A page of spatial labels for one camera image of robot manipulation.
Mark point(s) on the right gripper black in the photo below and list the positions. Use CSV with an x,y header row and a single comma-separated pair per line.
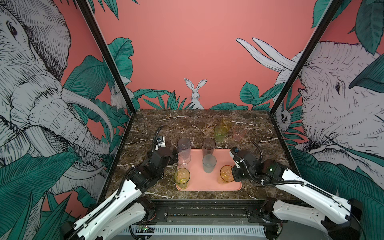
x,y
235,174

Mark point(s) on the white perforated strip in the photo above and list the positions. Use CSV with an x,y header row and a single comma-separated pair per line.
x,y
176,230

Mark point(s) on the pink square tray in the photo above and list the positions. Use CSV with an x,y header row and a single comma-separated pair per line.
x,y
202,181

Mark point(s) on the black frame post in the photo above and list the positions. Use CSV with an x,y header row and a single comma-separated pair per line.
x,y
325,20
97,34

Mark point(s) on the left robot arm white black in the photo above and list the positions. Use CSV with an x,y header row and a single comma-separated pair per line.
x,y
127,205

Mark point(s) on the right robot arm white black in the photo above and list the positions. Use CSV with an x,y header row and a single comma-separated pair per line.
x,y
337,217

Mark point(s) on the clear bluish tall glass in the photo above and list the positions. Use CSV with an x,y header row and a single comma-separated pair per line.
x,y
184,145

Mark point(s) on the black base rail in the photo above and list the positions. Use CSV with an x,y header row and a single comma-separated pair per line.
x,y
208,209

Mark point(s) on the tall yellow glass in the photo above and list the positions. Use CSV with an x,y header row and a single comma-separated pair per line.
x,y
225,175

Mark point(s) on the light green glass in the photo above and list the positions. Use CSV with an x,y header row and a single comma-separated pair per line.
x,y
220,133
182,177

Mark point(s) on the orange yellow glass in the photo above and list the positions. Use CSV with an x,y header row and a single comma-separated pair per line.
x,y
226,123

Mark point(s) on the frosted teal glass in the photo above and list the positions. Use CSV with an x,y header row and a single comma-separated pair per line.
x,y
209,163

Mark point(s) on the right black frame post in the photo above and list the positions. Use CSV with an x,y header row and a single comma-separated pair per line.
x,y
325,20

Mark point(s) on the clear short glass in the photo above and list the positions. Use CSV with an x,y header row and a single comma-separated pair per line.
x,y
183,160

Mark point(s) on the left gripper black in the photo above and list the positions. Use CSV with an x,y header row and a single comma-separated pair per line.
x,y
175,154

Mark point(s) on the left black frame post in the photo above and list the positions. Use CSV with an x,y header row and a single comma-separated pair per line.
x,y
97,34

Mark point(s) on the pink glass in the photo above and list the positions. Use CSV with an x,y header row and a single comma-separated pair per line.
x,y
239,132

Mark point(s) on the dark brown glass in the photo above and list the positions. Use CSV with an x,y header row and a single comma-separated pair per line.
x,y
208,146

